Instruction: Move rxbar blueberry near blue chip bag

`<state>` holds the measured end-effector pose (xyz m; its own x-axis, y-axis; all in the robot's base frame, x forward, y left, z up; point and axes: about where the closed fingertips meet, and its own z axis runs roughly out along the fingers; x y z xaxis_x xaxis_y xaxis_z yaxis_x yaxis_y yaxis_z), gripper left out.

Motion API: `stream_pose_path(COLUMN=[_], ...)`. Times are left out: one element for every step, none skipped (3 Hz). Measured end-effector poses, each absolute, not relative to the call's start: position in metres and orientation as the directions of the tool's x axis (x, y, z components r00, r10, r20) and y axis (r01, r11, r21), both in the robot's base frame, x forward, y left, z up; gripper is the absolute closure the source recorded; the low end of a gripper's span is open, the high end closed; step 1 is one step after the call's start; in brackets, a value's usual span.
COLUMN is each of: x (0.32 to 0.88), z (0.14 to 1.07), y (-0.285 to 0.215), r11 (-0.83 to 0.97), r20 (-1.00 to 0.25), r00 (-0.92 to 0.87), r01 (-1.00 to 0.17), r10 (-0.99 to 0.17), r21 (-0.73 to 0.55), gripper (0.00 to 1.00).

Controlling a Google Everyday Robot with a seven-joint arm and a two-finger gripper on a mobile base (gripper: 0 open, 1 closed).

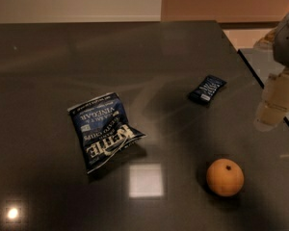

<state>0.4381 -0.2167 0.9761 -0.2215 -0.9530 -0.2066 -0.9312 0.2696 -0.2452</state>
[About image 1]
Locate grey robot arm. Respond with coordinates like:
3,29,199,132
254,12,289,132

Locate blue kettle chip bag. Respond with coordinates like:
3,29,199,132
67,92,145,174

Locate orange fruit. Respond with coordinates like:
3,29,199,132
206,159,245,197

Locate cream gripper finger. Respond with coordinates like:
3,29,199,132
254,73,289,132
253,28,276,51

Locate dark blue rxbar wrapper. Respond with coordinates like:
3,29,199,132
188,75,226,105

